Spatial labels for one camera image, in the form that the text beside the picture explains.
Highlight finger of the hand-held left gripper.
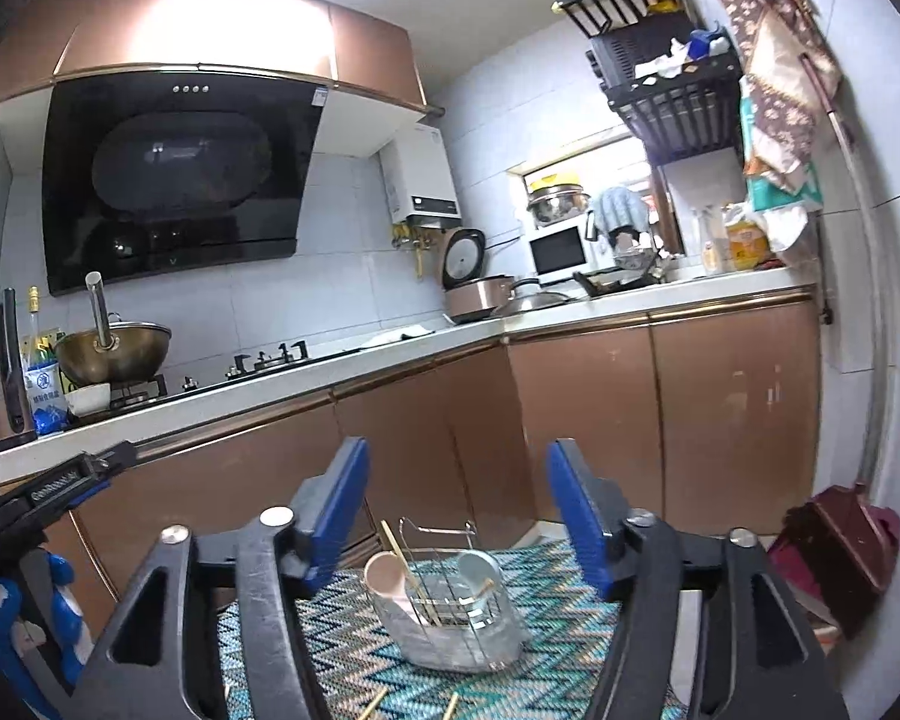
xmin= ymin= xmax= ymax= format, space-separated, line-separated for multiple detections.
xmin=81 ymin=437 xmax=149 ymax=484

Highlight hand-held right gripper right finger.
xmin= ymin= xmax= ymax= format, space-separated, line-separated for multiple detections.
xmin=546 ymin=436 xmax=850 ymax=720

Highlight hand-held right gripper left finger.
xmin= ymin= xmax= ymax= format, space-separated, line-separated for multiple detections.
xmin=71 ymin=435 xmax=372 ymax=720

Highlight clear utensil holder wire rack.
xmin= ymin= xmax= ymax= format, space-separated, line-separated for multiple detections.
xmin=364 ymin=516 xmax=533 ymax=674

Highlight person's left hand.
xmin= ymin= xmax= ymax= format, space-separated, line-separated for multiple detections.
xmin=0 ymin=552 xmax=96 ymax=715

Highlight white bowl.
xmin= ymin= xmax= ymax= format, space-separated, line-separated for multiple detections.
xmin=66 ymin=382 xmax=113 ymax=418

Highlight black copper kettle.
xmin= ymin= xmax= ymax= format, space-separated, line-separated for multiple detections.
xmin=0 ymin=289 xmax=40 ymax=446

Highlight cooking oil bottle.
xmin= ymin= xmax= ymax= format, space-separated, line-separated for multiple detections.
xmin=21 ymin=286 xmax=65 ymax=391

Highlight black gas stove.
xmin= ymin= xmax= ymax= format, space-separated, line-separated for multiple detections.
xmin=101 ymin=340 xmax=362 ymax=410

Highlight copper lower cabinets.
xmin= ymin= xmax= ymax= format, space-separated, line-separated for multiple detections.
xmin=0 ymin=289 xmax=823 ymax=620

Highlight teal chevron table mat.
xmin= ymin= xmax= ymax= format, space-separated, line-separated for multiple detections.
xmin=214 ymin=536 xmax=706 ymax=720

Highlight steel pot lid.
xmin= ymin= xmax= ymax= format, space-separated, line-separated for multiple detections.
xmin=491 ymin=279 xmax=575 ymax=320

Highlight black frying pan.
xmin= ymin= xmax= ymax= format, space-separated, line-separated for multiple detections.
xmin=574 ymin=264 xmax=662 ymax=295

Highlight copper rice cooker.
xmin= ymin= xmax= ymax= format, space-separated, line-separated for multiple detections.
xmin=441 ymin=228 xmax=518 ymax=326

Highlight maroon dustpan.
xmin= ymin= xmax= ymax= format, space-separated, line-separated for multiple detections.
xmin=766 ymin=484 xmax=900 ymax=640

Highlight brass water heater valves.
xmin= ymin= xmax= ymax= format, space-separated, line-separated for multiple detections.
xmin=390 ymin=221 xmax=437 ymax=280

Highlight white microwave oven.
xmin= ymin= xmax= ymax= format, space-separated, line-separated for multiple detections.
xmin=526 ymin=221 xmax=590 ymax=286

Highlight black glass range hood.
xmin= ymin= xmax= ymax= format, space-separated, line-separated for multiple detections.
xmin=41 ymin=75 xmax=329 ymax=298

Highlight clear plastic bottle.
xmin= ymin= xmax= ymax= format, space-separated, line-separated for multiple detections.
xmin=694 ymin=206 xmax=728 ymax=275

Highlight blue towel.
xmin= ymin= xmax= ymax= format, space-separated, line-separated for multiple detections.
xmin=591 ymin=186 xmax=650 ymax=238

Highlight stacked steel pots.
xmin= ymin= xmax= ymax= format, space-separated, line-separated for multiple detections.
xmin=526 ymin=177 xmax=593 ymax=230

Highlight yellow jar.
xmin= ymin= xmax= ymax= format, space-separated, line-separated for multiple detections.
xmin=724 ymin=202 xmax=770 ymax=272

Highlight white water heater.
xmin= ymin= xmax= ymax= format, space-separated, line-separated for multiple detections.
xmin=381 ymin=126 xmax=463 ymax=230

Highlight kitchen window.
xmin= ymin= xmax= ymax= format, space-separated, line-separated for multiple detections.
xmin=506 ymin=131 xmax=685 ymax=257

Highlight white plastic bag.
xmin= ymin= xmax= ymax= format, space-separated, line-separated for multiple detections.
xmin=763 ymin=204 xmax=812 ymax=257

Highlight brown patterned hanging cloth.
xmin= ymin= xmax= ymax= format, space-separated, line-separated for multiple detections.
xmin=686 ymin=0 xmax=845 ymax=196

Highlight steel wok with handle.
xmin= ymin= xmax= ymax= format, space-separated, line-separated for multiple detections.
xmin=55 ymin=272 xmax=173 ymax=386

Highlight black wall rack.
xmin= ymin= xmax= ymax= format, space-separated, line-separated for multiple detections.
xmin=553 ymin=0 xmax=748 ymax=166

